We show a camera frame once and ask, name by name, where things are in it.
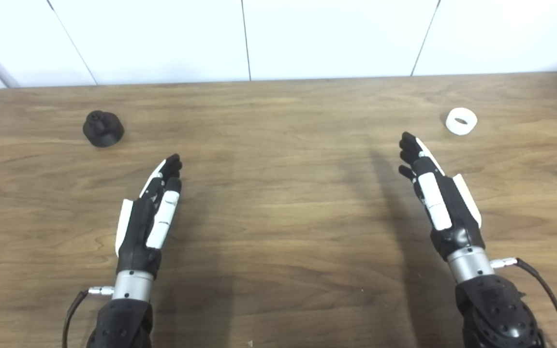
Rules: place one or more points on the round black plastic part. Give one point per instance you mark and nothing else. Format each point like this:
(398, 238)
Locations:
(103, 131)

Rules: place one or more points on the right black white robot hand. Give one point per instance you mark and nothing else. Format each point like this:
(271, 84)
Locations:
(457, 217)

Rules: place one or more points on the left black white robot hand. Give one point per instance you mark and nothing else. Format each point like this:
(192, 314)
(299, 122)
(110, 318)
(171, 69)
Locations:
(138, 232)

